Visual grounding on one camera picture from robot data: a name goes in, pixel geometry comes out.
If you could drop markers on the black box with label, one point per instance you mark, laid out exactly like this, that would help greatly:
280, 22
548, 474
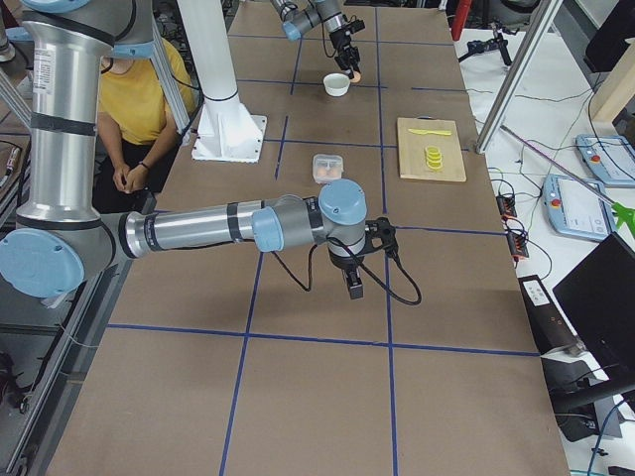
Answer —
549, 328

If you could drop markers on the reacher grabber stick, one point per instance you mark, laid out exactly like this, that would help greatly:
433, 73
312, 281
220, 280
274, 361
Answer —
624, 214

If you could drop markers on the wooden cutting board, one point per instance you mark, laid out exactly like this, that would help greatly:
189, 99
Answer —
411, 151

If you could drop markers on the yellow lemon slices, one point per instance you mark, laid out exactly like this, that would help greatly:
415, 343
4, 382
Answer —
434, 158

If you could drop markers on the white bowl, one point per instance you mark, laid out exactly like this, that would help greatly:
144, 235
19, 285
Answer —
336, 84

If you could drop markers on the clear plastic egg box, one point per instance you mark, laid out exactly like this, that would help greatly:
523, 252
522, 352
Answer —
327, 161

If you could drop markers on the yellow plastic knife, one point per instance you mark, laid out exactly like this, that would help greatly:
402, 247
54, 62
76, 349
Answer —
423, 132

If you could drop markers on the red object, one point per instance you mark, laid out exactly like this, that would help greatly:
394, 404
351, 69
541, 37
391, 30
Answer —
459, 19

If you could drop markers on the teach pendant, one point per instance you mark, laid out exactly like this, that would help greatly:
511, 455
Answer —
609, 158
575, 211

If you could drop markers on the person in yellow shirt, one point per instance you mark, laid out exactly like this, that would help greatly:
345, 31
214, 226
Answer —
138, 131

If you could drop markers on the aluminium frame post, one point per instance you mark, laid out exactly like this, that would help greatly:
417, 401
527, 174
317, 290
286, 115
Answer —
544, 17

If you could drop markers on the black tripod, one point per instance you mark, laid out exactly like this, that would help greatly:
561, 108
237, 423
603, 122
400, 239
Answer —
497, 43

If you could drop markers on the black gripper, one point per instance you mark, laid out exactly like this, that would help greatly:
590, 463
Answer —
344, 268
343, 43

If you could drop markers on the black monitor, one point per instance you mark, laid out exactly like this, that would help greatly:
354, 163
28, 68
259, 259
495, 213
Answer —
597, 297

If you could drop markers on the orange power strip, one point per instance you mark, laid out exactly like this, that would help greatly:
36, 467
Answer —
517, 242
506, 206

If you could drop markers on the far teach pendant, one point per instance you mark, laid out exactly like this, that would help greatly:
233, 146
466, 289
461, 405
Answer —
609, 158

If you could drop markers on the near teach pendant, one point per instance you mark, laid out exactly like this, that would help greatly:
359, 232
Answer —
575, 211

